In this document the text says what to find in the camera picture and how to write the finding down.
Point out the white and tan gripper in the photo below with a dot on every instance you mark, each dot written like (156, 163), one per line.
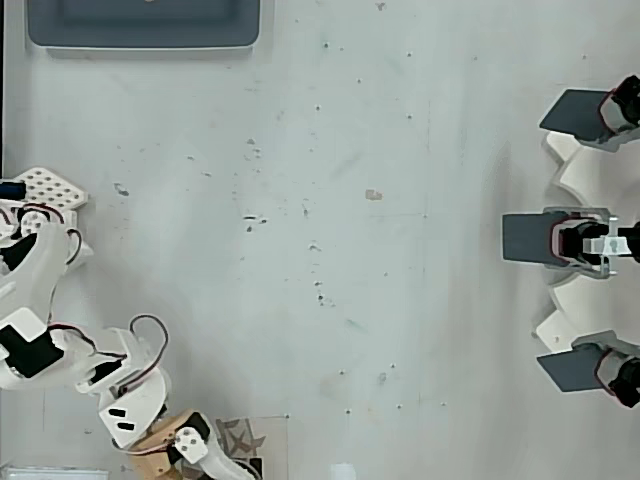
(167, 434)

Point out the white box edge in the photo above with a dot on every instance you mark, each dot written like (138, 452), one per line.
(55, 473)

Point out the grey plastic tray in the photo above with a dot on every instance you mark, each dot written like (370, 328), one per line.
(140, 25)

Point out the printed paper mat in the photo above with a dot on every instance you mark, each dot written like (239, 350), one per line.
(272, 440)

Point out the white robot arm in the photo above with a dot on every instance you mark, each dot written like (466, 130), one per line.
(35, 265)

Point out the dark grey dispenser panel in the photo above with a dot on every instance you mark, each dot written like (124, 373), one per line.
(525, 237)
(570, 372)
(570, 115)

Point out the dispenser pump unit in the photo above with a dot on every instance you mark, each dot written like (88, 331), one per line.
(575, 242)
(625, 375)
(622, 107)

